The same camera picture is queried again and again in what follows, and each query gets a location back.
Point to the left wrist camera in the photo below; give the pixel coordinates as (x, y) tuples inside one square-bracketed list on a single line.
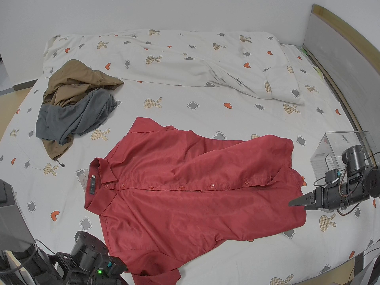
[(117, 267)]

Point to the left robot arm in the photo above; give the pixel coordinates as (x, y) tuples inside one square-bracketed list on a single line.
[(86, 251)]

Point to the grey garment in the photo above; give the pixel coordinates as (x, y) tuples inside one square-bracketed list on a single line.
[(89, 111)]

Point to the bed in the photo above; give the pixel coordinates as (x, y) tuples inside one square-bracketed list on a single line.
[(207, 114)]

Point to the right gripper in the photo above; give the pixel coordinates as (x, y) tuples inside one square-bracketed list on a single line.
[(335, 197)]

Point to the red shirt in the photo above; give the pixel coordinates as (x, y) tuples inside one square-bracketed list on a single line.
[(178, 188)]

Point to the clear plastic box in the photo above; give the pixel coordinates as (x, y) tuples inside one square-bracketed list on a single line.
[(322, 162)]

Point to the white printed quilt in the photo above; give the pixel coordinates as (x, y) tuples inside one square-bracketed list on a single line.
[(178, 58)]

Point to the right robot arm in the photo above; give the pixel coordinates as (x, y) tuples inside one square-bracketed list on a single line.
[(371, 185)]

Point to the brown garment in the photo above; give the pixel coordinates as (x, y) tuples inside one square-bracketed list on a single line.
[(77, 76)]

